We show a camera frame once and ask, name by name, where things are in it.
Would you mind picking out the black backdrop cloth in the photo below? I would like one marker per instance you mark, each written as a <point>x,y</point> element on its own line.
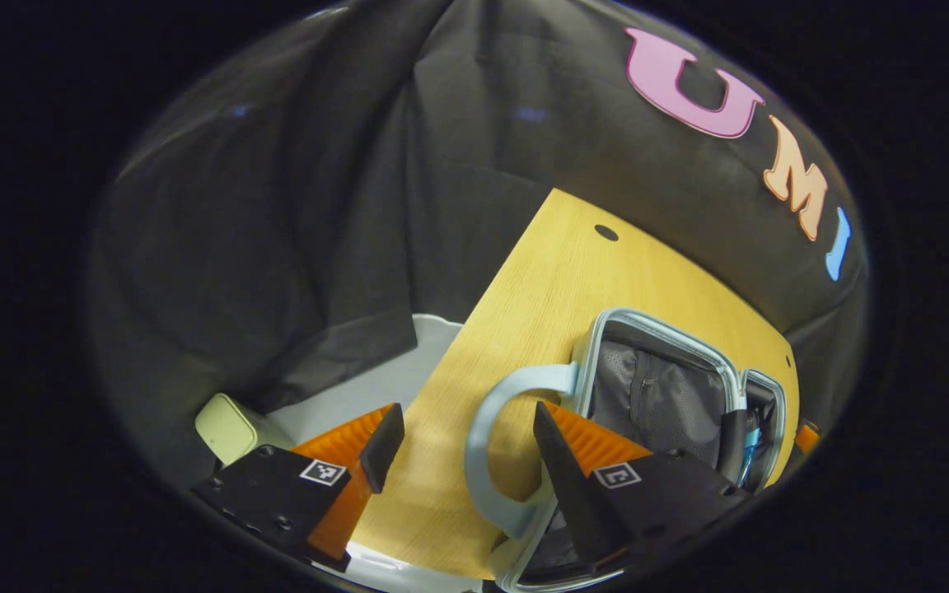
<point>318,206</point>

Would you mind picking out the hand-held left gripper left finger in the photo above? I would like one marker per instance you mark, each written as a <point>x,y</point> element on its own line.
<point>382,449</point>

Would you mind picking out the pale green rounded container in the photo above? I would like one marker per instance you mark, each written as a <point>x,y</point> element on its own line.
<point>227,428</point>

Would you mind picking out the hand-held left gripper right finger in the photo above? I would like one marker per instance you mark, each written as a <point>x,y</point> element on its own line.
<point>573,486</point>

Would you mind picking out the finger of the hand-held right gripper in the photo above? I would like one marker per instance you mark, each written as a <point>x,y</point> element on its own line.
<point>734,445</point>
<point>806,436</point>

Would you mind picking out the light blue suitcase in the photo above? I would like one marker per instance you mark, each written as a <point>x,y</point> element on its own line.
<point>664,395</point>

